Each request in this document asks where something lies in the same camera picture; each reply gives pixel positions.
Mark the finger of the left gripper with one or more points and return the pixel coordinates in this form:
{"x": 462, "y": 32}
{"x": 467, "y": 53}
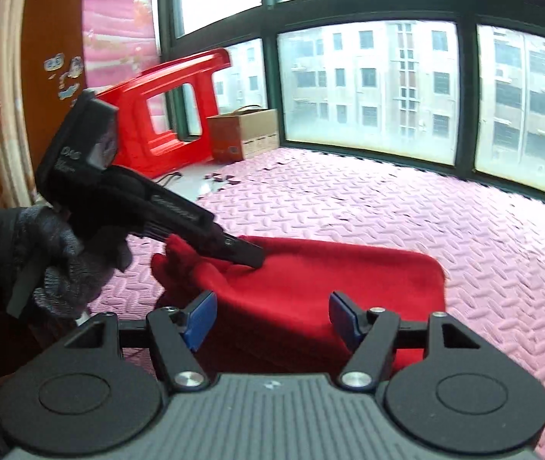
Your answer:
{"x": 241, "y": 252}

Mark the pink patterned curtain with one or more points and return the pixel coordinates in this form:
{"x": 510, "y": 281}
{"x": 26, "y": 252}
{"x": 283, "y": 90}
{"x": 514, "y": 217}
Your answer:
{"x": 119, "y": 40}

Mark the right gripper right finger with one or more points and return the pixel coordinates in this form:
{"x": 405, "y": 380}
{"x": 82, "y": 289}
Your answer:
{"x": 438, "y": 381}

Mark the red plastic stool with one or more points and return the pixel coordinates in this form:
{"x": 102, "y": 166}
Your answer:
{"x": 147, "y": 140}

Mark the black gloved left hand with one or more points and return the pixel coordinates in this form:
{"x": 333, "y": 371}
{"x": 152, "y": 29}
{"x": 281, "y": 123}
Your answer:
{"x": 74, "y": 275}

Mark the brown cardboard box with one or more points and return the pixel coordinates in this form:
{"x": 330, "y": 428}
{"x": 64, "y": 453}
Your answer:
{"x": 243, "y": 133}

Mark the dark green window frame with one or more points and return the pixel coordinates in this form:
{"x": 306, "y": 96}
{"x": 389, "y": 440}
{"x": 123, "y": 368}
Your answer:
{"x": 271, "y": 18}

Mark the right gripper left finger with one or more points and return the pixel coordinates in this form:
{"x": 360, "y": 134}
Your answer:
{"x": 104, "y": 384}

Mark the pink foam floor mat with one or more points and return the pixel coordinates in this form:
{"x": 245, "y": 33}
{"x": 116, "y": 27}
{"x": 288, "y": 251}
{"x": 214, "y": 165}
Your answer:
{"x": 490, "y": 243}

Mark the red knit garment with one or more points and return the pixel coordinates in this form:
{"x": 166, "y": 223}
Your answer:
{"x": 274, "y": 320}

